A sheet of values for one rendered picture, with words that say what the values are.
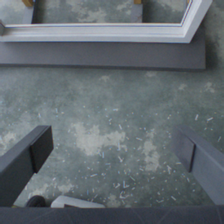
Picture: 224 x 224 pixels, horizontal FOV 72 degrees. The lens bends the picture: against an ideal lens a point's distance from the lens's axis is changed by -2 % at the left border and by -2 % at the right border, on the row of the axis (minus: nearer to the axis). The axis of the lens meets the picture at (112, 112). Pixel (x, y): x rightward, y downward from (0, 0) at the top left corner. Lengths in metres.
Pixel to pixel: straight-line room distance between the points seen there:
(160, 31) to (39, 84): 0.78
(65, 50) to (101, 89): 0.32
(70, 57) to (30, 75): 0.30
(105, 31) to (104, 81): 0.28
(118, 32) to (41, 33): 0.46
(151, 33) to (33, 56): 0.71
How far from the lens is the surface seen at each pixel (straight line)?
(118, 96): 0.93
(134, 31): 0.97
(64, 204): 0.90
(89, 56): 0.98
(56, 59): 1.04
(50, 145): 0.17
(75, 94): 0.98
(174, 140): 0.17
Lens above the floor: 0.90
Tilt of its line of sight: 81 degrees down
